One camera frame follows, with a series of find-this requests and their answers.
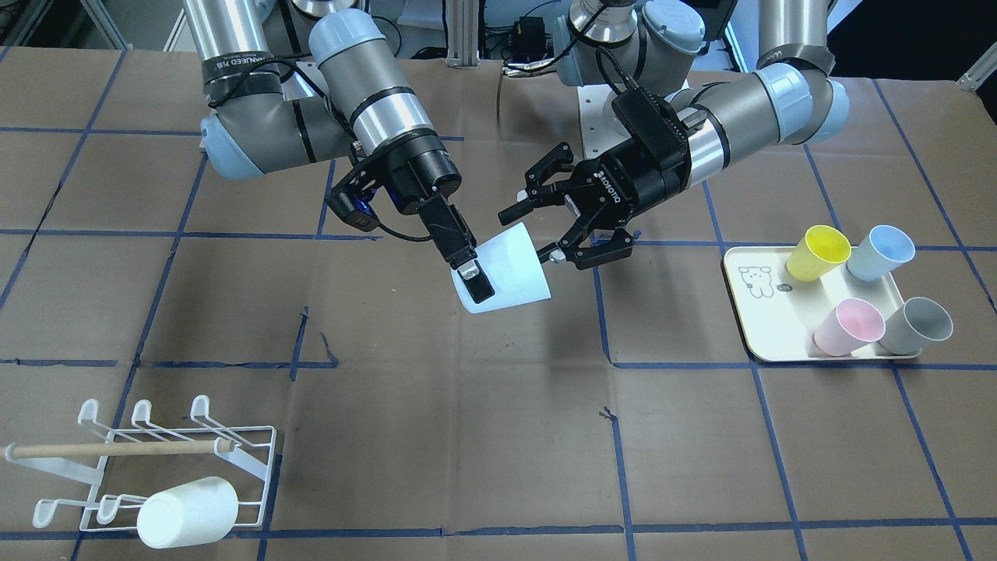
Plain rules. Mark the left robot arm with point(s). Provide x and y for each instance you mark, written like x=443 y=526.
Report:
x=788 y=98

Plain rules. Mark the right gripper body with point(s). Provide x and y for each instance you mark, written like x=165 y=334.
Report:
x=421 y=173

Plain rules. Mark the cream tray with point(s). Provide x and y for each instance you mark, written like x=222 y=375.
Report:
x=778 y=314

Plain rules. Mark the grey cup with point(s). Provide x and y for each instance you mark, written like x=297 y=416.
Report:
x=917 y=324

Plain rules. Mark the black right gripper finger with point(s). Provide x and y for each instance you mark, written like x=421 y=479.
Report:
x=475 y=281

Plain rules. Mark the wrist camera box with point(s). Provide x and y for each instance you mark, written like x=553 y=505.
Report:
x=655 y=125

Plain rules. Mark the yellow cup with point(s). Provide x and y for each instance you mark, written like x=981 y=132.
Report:
x=822 y=249

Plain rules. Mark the white wire cup rack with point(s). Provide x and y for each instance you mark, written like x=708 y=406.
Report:
x=95 y=478

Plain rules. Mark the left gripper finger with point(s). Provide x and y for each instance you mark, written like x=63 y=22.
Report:
x=532 y=198
x=568 y=247

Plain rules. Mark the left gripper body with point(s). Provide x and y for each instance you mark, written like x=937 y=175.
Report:
x=623 y=184

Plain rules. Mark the light blue cup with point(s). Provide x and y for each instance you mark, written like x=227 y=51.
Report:
x=885 y=249

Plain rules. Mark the white ikea cup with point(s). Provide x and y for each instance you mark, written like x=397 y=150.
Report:
x=195 y=513

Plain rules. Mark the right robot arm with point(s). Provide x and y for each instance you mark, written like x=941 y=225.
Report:
x=365 y=110

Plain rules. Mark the pink cup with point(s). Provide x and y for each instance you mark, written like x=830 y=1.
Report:
x=851 y=325

